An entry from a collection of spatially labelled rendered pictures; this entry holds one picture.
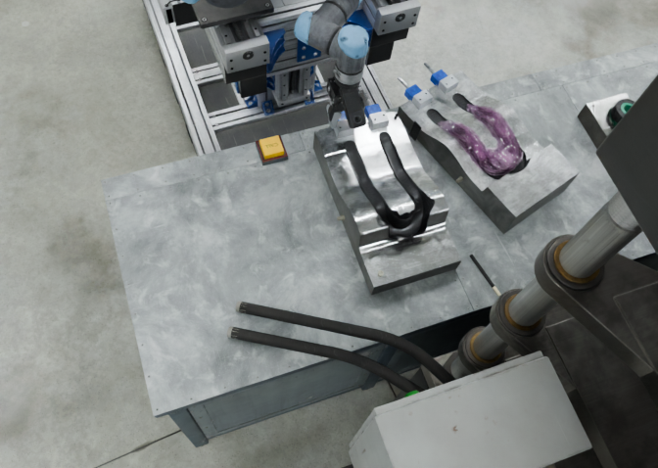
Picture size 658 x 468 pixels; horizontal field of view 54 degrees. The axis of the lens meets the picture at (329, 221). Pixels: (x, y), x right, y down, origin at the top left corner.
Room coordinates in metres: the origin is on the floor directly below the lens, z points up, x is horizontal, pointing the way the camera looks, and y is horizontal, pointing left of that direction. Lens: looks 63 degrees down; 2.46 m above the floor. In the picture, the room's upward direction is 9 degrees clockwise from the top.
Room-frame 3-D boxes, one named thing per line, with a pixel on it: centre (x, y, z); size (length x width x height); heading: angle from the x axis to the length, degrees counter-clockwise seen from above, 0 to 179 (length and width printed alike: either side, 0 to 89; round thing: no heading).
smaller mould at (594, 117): (1.31, -0.85, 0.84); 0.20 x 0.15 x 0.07; 27
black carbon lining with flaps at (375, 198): (0.94, -0.15, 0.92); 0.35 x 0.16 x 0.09; 27
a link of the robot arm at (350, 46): (1.12, 0.01, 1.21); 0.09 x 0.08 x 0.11; 68
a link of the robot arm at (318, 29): (1.17, 0.10, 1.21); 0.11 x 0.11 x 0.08; 68
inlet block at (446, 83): (1.38, -0.27, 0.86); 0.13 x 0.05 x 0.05; 45
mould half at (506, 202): (1.16, -0.43, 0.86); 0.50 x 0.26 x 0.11; 45
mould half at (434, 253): (0.92, -0.15, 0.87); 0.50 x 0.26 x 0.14; 27
